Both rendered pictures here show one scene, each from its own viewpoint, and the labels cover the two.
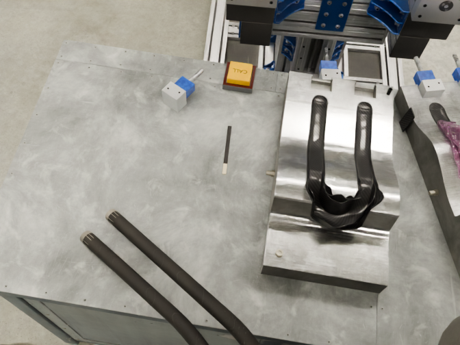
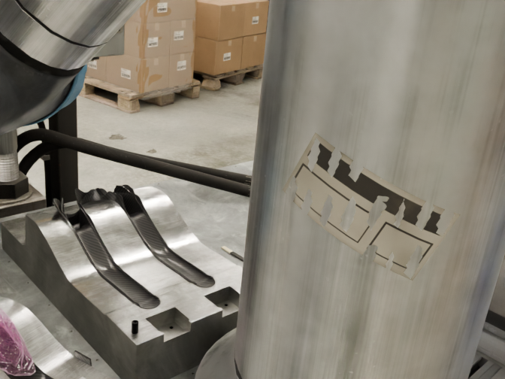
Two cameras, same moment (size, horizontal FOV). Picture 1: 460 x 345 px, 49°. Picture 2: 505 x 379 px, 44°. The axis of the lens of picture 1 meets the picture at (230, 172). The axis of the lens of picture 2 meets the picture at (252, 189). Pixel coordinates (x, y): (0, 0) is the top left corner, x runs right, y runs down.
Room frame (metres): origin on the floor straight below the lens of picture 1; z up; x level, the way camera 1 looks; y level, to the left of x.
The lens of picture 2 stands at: (1.37, -0.81, 1.45)
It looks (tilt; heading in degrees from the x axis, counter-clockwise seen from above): 24 degrees down; 132
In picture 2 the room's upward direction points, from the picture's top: 6 degrees clockwise
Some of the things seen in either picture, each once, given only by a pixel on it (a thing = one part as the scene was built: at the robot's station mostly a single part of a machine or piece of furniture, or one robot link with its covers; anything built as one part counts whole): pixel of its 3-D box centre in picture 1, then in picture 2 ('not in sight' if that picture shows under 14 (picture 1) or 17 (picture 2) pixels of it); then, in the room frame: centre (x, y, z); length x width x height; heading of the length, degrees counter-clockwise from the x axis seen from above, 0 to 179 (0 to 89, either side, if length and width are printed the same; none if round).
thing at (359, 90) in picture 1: (363, 94); (168, 330); (0.79, -0.32, 0.87); 0.05 x 0.05 x 0.04; 85
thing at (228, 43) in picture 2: not in sight; (192, 33); (-3.17, 3.20, 0.37); 1.20 x 0.82 x 0.74; 11
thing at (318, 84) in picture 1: (320, 87); (224, 307); (0.80, -0.21, 0.87); 0.05 x 0.05 x 0.04; 85
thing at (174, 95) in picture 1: (186, 85); not in sight; (0.81, 0.13, 0.83); 0.13 x 0.05 x 0.05; 147
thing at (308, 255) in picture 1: (333, 169); (125, 256); (0.57, -0.24, 0.87); 0.50 x 0.26 x 0.14; 175
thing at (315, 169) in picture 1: (343, 153); (125, 237); (0.59, -0.25, 0.92); 0.35 x 0.16 x 0.09; 175
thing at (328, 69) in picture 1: (328, 66); not in sight; (0.91, -0.24, 0.83); 0.13 x 0.05 x 0.05; 3
